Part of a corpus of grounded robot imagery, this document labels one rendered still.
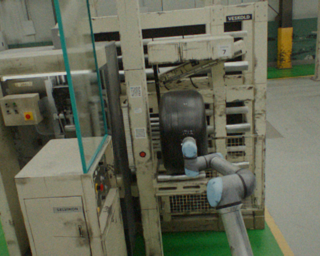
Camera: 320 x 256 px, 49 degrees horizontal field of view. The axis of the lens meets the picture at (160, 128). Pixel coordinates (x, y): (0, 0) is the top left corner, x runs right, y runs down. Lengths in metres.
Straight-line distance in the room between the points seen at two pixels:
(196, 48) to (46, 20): 9.41
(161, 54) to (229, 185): 1.29
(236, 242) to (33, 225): 1.06
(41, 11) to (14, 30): 1.02
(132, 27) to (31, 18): 9.65
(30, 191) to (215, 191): 0.95
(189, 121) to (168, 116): 0.13
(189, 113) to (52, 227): 1.04
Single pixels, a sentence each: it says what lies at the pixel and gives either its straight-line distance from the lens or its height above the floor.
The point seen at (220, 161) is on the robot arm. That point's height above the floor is 1.24.
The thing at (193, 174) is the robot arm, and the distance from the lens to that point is 1.89.
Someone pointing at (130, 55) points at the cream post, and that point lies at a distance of 2.28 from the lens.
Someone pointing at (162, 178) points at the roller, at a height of 0.90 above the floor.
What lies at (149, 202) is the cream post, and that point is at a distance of 2.63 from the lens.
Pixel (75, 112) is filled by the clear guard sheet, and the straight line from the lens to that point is 1.68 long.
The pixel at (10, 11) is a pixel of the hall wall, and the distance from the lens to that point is 12.01.
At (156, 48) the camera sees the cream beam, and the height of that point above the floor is 1.75.
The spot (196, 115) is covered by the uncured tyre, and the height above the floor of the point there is 1.36.
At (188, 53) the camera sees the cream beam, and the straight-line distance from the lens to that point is 2.52.
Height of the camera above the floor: 2.00
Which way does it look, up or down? 19 degrees down
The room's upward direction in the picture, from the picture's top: 5 degrees counter-clockwise
